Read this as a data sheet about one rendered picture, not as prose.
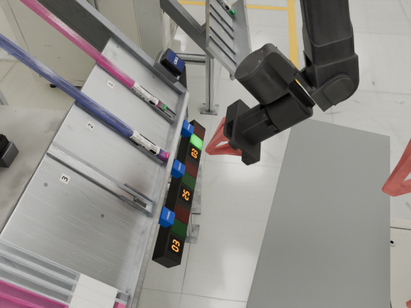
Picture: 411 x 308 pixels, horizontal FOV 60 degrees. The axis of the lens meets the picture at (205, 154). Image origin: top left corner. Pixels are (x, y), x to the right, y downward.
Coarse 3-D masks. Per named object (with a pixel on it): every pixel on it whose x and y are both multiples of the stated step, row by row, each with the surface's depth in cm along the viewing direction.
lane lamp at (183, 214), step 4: (176, 204) 68; (176, 208) 68; (180, 208) 68; (184, 208) 69; (176, 212) 67; (180, 212) 68; (184, 212) 69; (188, 212) 70; (176, 216) 67; (180, 216) 68; (184, 216) 68; (188, 216) 69; (180, 220) 67; (184, 220) 68
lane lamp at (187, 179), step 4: (184, 172) 73; (184, 176) 73; (188, 176) 74; (184, 180) 72; (188, 180) 73; (192, 180) 74; (184, 184) 72; (188, 184) 73; (192, 184) 74; (192, 188) 73
